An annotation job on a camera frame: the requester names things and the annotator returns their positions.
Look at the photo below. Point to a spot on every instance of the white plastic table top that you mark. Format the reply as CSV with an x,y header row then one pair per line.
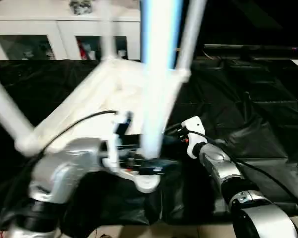
x,y
94,94

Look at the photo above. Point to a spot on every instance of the black mat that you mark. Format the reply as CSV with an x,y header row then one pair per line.
x,y
238,111

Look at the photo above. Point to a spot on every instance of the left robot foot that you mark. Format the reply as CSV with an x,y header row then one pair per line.
x,y
103,235

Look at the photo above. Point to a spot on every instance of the dark cabinet with gold label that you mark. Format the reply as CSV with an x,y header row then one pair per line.
x,y
202,37

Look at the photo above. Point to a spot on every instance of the red bottle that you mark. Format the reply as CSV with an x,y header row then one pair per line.
x,y
83,49

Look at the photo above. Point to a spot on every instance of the blue white patterned jar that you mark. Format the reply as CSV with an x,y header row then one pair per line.
x,y
80,5

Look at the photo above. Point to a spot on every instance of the white glass door cabinet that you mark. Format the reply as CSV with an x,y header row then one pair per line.
x,y
39,24

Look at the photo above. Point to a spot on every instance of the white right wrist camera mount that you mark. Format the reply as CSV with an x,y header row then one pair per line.
x,y
195,129

